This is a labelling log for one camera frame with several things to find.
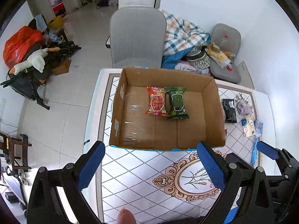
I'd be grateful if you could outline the blue Nestle sachet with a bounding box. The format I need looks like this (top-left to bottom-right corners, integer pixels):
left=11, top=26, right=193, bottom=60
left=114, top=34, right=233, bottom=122
left=250, top=138, right=258, bottom=166

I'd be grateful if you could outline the yellow tissue pack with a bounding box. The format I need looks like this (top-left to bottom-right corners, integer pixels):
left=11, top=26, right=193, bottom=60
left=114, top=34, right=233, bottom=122
left=241, top=117, right=255, bottom=138

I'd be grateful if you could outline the black snack bag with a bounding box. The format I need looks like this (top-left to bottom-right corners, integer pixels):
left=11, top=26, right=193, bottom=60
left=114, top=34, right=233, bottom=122
left=222, top=99, right=237, bottom=123

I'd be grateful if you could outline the operator fingertip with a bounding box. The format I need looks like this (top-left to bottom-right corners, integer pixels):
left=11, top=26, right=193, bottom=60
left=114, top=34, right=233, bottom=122
left=116, top=208, right=136, bottom=224

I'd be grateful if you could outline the blue tissue pack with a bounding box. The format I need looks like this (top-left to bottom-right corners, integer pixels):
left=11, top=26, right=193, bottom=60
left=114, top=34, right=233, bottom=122
left=254, top=118, right=263, bottom=138

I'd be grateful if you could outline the purple cloth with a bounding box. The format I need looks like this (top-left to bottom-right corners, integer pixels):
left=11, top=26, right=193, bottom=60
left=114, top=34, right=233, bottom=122
left=235, top=93, right=253, bottom=117

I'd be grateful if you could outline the wooden rack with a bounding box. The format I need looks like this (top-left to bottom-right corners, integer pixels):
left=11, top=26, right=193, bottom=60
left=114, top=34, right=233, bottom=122
left=1, top=132, right=32, bottom=172

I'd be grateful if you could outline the green snack packet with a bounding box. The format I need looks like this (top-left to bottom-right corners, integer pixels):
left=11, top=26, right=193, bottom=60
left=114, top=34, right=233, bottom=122
left=164, top=87, right=189, bottom=120

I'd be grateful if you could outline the cardboard box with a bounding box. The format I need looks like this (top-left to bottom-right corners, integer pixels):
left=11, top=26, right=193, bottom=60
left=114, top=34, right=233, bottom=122
left=109, top=67, right=226, bottom=151

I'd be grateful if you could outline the red snack packet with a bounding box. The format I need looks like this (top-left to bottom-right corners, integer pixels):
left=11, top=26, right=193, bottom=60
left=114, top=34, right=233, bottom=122
left=145, top=86, right=168, bottom=117

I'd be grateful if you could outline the black white patterned hat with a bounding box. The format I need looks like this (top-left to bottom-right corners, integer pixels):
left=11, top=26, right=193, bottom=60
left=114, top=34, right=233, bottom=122
left=186, top=46, right=210, bottom=70

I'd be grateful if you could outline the grey cushion seat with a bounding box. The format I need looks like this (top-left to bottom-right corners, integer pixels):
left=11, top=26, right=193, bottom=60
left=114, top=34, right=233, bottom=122
left=210, top=23, right=241, bottom=84

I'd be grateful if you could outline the plaid blanket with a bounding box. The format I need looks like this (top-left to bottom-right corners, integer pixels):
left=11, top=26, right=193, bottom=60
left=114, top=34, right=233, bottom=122
left=161, top=10, right=210, bottom=69

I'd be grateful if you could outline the white goose plush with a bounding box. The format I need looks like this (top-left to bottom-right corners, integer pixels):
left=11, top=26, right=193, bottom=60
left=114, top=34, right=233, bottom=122
left=9, top=47, right=60, bottom=75

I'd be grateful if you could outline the grey office chair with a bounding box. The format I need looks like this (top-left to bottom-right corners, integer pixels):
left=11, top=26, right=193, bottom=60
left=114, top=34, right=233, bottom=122
left=110, top=7, right=167, bottom=68

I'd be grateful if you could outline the red plastic bag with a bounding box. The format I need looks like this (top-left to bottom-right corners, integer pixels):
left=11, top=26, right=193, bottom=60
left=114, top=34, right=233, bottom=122
left=3, top=26, right=46, bottom=69

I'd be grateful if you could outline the white chair back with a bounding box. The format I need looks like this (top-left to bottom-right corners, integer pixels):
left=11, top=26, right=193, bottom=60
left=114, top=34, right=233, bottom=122
left=118, top=0, right=156, bottom=9

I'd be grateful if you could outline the black stroller frame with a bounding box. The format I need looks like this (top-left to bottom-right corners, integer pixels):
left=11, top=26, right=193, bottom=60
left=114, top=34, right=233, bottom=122
left=1, top=41, right=81, bottom=110

